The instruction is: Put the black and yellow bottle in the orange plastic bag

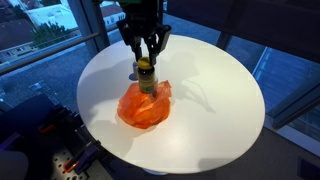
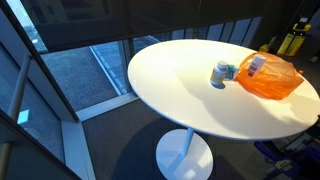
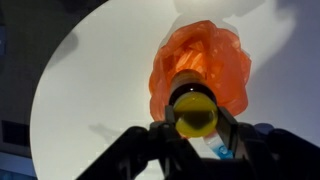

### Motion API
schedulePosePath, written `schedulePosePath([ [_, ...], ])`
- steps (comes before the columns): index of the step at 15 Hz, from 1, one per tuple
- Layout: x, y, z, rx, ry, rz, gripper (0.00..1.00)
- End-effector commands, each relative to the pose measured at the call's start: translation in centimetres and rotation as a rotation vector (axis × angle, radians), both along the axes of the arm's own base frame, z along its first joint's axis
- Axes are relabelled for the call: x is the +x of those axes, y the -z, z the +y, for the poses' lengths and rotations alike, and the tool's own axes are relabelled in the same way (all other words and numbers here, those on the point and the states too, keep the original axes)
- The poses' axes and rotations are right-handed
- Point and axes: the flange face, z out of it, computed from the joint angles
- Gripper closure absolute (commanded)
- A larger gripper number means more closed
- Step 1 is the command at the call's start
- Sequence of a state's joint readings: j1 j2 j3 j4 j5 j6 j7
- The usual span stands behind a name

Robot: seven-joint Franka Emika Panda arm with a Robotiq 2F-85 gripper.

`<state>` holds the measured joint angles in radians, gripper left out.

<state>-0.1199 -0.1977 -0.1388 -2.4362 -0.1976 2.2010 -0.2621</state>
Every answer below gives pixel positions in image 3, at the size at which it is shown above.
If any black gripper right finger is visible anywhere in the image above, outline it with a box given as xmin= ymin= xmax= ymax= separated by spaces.
xmin=215 ymin=105 xmax=320 ymax=180

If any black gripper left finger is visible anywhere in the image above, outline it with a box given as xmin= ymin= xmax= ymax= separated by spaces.
xmin=76 ymin=104 xmax=205 ymax=180

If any black bottle with yellow cap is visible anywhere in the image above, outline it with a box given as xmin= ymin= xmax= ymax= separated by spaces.
xmin=168 ymin=68 xmax=220 ymax=139

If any blue capped bottle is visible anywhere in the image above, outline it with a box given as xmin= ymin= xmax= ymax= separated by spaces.
xmin=203 ymin=131 xmax=235 ymax=160

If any orange plastic bag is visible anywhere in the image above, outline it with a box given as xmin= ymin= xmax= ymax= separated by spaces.
xmin=148 ymin=19 xmax=253 ymax=123

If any dark floor box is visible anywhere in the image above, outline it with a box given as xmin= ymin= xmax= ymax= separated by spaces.
xmin=0 ymin=119 xmax=32 ymax=148

